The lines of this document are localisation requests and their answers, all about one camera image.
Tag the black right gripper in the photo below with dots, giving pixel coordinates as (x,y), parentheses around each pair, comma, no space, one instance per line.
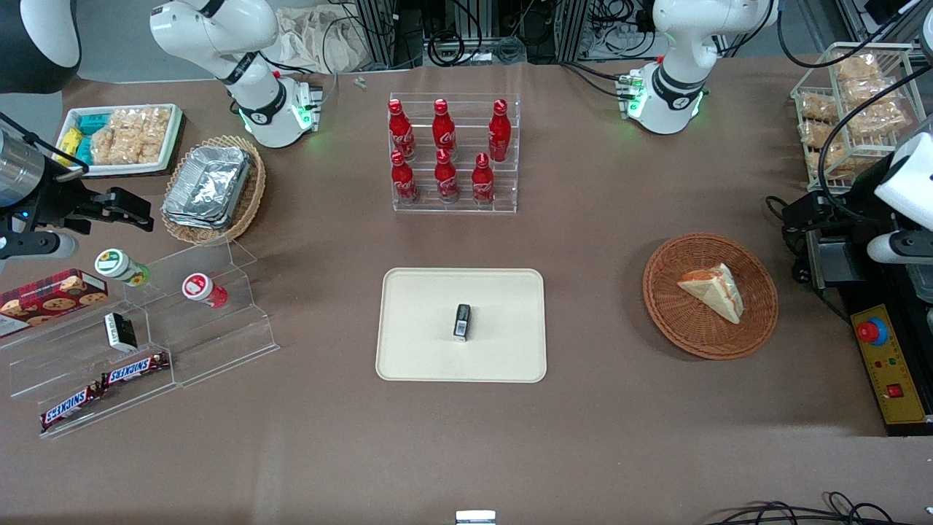
(58,202)

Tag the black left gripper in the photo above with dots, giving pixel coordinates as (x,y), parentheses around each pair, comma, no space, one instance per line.
(844,216)

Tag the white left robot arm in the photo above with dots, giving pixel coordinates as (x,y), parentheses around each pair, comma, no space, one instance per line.
(678,51)

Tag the white rectangular snack tray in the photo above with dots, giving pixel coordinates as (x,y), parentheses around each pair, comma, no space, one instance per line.
(171,142)

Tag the triangular wrapped sandwich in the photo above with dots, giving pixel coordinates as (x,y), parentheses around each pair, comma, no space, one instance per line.
(714,292)

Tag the oval tan wicker basket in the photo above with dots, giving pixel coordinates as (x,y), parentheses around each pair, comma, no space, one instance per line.
(251,197)

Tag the round brown wicker basket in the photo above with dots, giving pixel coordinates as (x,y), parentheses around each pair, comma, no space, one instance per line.
(692,328)

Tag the cream rectangular serving tray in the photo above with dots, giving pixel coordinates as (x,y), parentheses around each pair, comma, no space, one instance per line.
(415,328)

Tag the green sunflower yogurt cup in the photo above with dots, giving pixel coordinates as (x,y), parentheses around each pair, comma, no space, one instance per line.
(120,266)

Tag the grey metal box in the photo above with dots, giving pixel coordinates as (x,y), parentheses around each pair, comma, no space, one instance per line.
(837,264)

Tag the teal snack pack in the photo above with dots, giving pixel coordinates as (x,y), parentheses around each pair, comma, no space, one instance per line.
(85,149)
(92,123)

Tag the clear bag of crackers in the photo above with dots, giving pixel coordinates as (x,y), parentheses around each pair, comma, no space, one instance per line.
(818,107)
(869,89)
(845,160)
(856,67)
(816,135)
(880,118)

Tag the bag of rice crackers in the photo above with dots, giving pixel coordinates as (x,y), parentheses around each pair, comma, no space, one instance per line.
(131,137)

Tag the yellow snack pack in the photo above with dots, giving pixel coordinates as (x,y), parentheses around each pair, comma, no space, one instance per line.
(69,142)

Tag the red tartan cookie box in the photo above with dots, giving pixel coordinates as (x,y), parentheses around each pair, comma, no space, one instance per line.
(44,299)

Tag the stacked aluminium foil trays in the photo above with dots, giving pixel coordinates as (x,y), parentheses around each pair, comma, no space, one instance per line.
(208,186)

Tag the black and white small carton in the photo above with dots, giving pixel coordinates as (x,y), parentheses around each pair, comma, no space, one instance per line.
(120,332)

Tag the red strawberry yogurt cup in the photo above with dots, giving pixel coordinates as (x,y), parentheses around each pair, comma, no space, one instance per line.
(200,288)

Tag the Snickers chocolate bar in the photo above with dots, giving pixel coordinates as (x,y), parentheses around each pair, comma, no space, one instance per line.
(71,407)
(135,370)

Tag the clear acrylic step shelf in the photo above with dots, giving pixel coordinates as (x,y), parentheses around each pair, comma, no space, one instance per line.
(65,368)
(226,343)

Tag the yellow emergency stop box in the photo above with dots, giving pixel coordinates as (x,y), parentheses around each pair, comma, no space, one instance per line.
(889,372)

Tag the beige cloth bag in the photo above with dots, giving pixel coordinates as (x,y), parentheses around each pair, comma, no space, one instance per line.
(321,40)

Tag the red cola bottle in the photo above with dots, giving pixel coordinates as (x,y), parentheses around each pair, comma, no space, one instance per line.
(499,131)
(482,181)
(442,130)
(403,179)
(400,131)
(446,177)

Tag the clear acrylic bottle rack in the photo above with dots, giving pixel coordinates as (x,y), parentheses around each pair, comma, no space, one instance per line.
(466,117)

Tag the small black box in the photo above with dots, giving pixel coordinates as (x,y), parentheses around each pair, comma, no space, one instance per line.
(462,323)

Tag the silver black edge device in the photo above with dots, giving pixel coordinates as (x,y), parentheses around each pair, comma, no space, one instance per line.
(475,517)

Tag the aluminium frame profile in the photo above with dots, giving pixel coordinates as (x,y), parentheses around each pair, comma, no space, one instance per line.
(377,33)
(572,29)

